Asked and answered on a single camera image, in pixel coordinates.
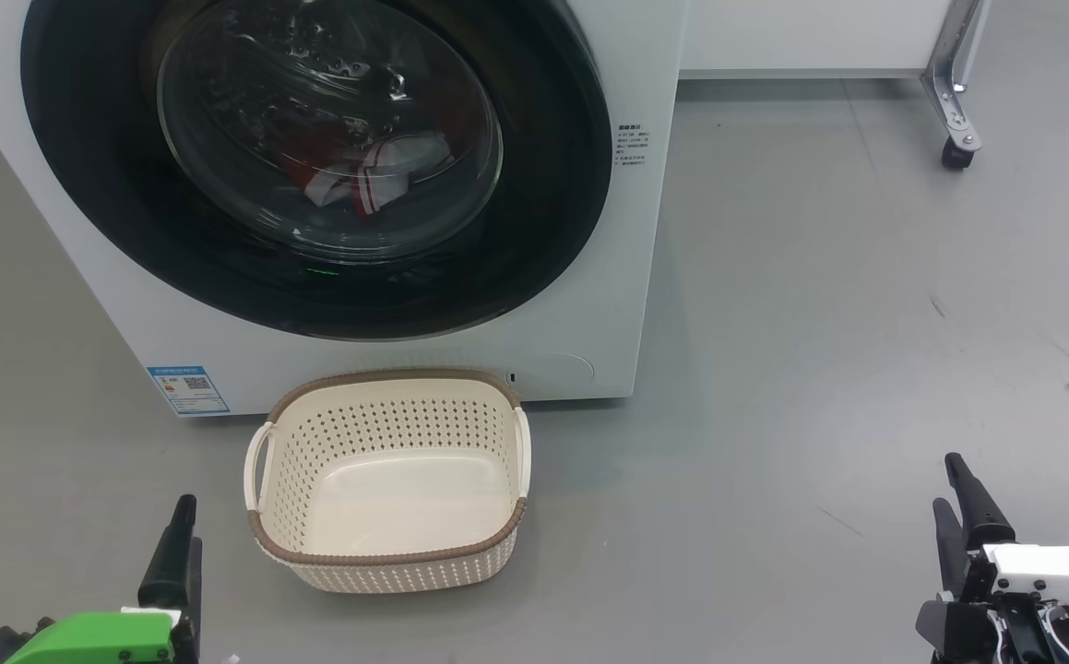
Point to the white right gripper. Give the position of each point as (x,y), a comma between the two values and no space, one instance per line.
(1051,567)

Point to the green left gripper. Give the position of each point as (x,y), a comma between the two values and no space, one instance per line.
(91,641)

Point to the red garment white striped trim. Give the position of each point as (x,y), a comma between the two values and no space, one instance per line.
(386,175)

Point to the washing machine glass door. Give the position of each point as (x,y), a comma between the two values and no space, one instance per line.
(543,203)

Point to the cream perforated basket brown rim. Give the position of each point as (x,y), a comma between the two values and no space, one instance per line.
(405,489)

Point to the white front-load washing machine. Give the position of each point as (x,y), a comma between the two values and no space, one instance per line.
(386,355)

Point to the blue energy label sticker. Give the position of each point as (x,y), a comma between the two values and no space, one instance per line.
(188,389)

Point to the metal leg with caster wheel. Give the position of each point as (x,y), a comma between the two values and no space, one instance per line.
(954,92)

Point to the white panel board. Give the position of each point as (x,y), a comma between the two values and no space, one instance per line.
(811,32)

